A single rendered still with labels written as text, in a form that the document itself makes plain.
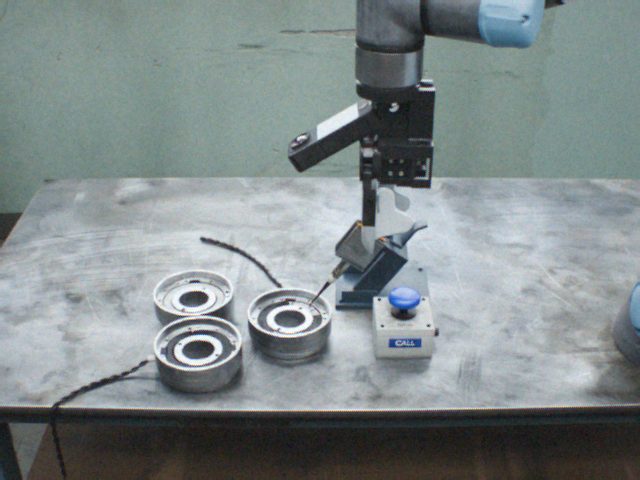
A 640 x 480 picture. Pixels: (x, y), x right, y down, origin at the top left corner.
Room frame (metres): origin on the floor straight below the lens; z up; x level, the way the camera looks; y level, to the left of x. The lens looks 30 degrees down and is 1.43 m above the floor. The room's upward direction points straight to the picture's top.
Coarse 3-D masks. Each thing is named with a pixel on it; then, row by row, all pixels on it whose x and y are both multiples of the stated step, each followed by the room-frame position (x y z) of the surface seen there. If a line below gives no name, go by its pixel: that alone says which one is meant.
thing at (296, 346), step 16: (288, 288) 0.88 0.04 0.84; (256, 304) 0.85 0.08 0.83; (320, 304) 0.86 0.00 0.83; (256, 320) 0.83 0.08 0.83; (272, 320) 0.83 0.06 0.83; (288, 320) 0.85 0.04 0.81; (304, 320) 0.84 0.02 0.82; (256, 336) 0.80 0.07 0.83; (272, 336) 0.78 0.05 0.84; (288, 336) 0.78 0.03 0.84; (304, 336) 0.78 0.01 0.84; (320, 336) 0.79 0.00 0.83; (272, 352) 0.79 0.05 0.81; (288, 352) 0.78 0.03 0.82; (304, 352) 0.79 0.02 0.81
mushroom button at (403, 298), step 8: (400, 288) 0.83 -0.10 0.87; (408, 288) 0.83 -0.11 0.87; (392, 296) 0.81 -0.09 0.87; (400, 296) 0.81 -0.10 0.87; (408, 296) 0.81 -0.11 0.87; (416, 296) 0.81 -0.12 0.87; (392, 304) 0.81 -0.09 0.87; (400, 304) 0.80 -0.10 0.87; (408, 304) 0.80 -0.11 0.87; (416, 304) 0.81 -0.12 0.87; (400, 312) 0.82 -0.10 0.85
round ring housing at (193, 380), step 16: (192, 320) 0.81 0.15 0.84; (208, 320) 0.81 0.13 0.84; (224, 320) 0.81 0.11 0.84; (160, 336) 0.78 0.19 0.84; (192, 336) 0.79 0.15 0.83; (208, 336) 0.79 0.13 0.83; (240, 336) 0.78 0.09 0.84; (176, 352) 0.76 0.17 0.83; (192, 352) 0.78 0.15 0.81; (208, 352) 0.78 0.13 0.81; (240, 352) 0.76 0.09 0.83; (160, 368) 0.73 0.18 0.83; (176, 368) 0.72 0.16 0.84; (192, 368) 0.72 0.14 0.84; (208, 368) 0.72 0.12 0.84; (224, 368) 0.73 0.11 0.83; (176, 384) 0.72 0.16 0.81; (192, 384) 0.71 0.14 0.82; (208, 384) 0.72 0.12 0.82; (224, 384) 0.73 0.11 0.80
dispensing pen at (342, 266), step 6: (354, 222) 0.86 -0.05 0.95; (360, 222) 0.86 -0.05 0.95; (348, 234) 0.85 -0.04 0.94; (342, 240) 0.85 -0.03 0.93; (336, 246) 0.86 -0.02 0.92; (342, 264) 0.85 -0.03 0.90; (348, 264) 0.85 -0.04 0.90; (336, 270) 0.85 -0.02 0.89; (342, 270) 0.85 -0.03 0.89; (330, 276) 0.85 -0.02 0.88; (336, 276) 0.85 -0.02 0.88; (330, 282) 0.85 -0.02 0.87; (324, 288) 0.85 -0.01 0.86; (318, 294) 0.85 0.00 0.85
